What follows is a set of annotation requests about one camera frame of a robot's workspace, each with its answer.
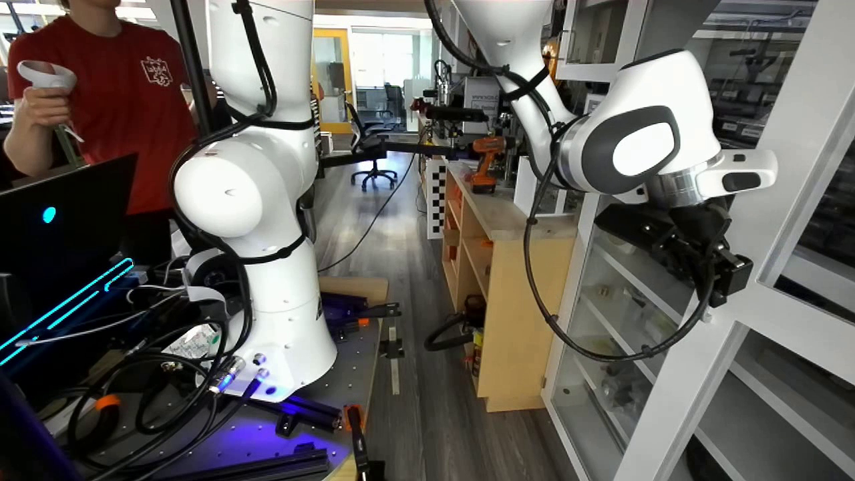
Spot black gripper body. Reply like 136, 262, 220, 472
662, 195, 744, 297

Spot white glass door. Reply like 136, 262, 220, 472
539, 0, 837, 481
613, 0, 855, 481

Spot white VR controller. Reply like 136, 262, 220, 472
13, 56, 85, 170

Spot bare person forearm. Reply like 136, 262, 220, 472
0, 104, 58, 178

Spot light wooden shelf cabinet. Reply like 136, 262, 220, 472
438, 157, 581, 413

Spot white glass door, parts bins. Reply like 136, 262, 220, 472
539, 0, 837, 481

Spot small white glass cabinet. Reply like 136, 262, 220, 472
557, 0, 645, 84

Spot yellow framed door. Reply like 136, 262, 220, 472
311, 23, 358, 137

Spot operator hand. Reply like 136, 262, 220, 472
10, 83, 76, 130

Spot dark parts bins rack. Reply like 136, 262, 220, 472
704, 51, 804, 149

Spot dark metal gadgets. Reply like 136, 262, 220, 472
593, 358, 662, 422

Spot yellow round tool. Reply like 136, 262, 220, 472
539, 35, 563, 84

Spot black white checkerboard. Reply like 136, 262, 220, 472
422, 155, 450, 239

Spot black benchtop machine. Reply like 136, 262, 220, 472
416, 68, 503, 137

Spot black office chair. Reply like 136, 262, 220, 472
346, 102, 402, 195

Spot black bar clamp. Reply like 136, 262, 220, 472
276, 396, 346, 437
320, 293, 403, 332

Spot black aluminium extrusion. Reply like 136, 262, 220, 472
189, 443, 332, 481

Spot black stand pole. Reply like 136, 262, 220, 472
168, 0, 225, 137

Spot person in red shirt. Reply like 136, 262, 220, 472
0, 0, 212, 217

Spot black laptop with glowing logo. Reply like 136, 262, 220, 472
0, 153, 144, 370

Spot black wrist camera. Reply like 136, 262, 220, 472
593, 201, 689, 262

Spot black hanging gripper cable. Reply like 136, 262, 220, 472
518, 63, 718, 364

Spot orange cordless drill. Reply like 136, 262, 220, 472
466, 133, 509, 195

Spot coiled black hose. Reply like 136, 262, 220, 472
422, 290, 489, 356

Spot long thin black cable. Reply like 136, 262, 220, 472
315, 155, 422, 276

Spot bar clamp with red handle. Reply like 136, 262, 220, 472
343, 404, 388, 481

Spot black arm-strapped cable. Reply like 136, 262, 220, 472
168, 0, 319, 358

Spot black cable bundle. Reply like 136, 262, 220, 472
61, 345, 263, 469

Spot thin white cable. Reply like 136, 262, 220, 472
10, 297, 184, 350

